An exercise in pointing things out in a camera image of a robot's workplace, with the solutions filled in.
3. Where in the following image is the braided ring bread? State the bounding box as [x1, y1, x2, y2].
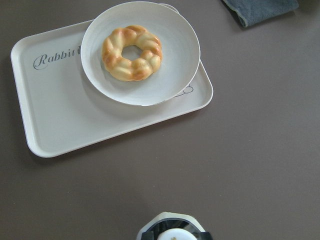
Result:
[101, 25, 163, 82]

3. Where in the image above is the white round plate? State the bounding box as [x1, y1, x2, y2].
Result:
[80, 1, 201, 106]

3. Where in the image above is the white rabbit serving tray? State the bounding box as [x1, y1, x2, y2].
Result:
[10, 2, 214, 159]

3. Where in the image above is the grey folded cloth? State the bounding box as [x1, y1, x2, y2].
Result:
[223, 0, 299, 28]

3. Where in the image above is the tea bottle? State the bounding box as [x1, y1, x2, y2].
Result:
[136, 212, 213, 240]

